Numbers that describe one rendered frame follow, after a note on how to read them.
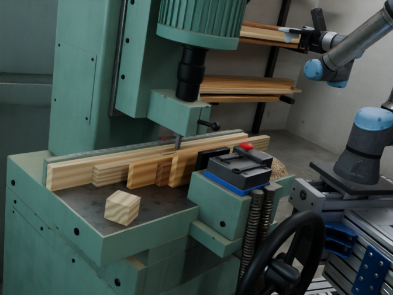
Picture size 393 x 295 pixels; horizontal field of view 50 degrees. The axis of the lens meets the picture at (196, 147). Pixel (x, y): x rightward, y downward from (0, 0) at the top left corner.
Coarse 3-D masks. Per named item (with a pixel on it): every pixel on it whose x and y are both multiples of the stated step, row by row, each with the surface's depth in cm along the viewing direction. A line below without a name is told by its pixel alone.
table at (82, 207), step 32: (64, 192) 80; (96, 192) 83; (128, 192) 85; (160, 192) 88; (288, 192) 112; (64, 224) 77; (96, 224) 72; (160, 224) 78; (192, 224) 84; (96, 256) 71; (224, 256) 80
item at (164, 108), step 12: (156, 96) 97; (168, 96) 95; (156, 108) 97; (168, 108) 94; (180, 108) 92; (192, 108) 90; (204, 108) 93; (156, 120) 98; (168, 120) 95; (180, 120) 92; (192, 120) 92; (204, 120) 95; (180, 132) 93; (192, 132) 93; (204, 132) 96
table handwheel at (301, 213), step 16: (288, 224) 75; (304, 224) 78; (320, 224) 84; (272, 240) 73; (320, 240) 88; (240, 256) 87; (256, 256) 72; (272, 256) 72; (288, 256) 81; (320, 256) 91; (256, 272) 71; (272, 272) 81; (304, 272) 92; (240, 288) 72; (272, 288) 80; (288, 288) 81; (304, 288) 92
